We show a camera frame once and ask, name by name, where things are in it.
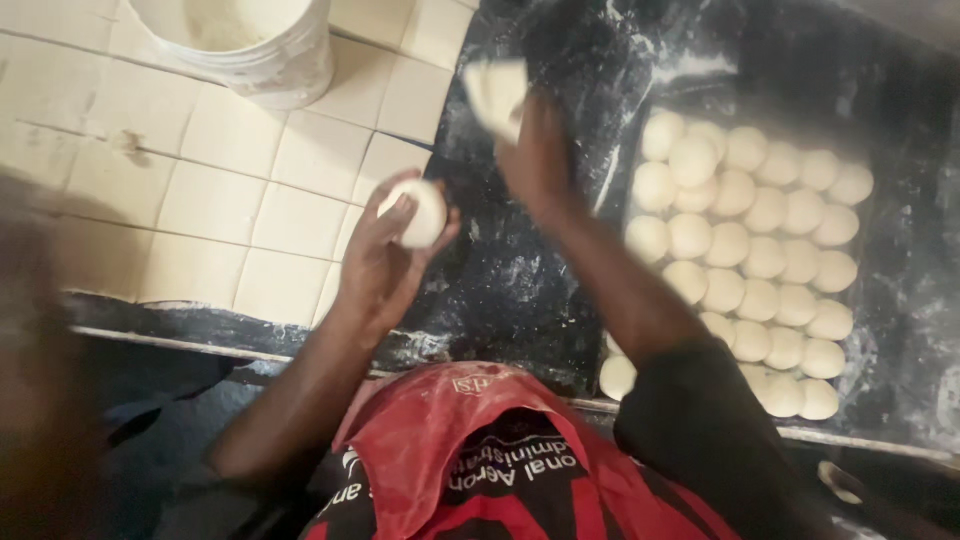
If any square dough piece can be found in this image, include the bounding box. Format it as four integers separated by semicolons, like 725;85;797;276
461;60;530;145

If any red plastic bag apron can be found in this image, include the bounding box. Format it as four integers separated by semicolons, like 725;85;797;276
332;362;594;540

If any person's left hand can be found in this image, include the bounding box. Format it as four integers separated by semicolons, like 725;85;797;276
335;168;463;336

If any person's right hand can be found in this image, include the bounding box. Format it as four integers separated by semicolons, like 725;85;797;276
495;88;580;219

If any round white dough ball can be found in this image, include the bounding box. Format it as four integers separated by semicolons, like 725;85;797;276
377;178;449;250

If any group of shaped dough balls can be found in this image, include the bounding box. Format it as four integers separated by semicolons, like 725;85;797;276
598;109;876;422

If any white plastic bucket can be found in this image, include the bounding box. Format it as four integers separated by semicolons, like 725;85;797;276
127;0;336;112

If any black and red printed shirt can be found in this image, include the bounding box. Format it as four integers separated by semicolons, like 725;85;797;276
153;341;834;540

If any black baking tray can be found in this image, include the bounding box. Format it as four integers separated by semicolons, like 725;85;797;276
581;75;960;460

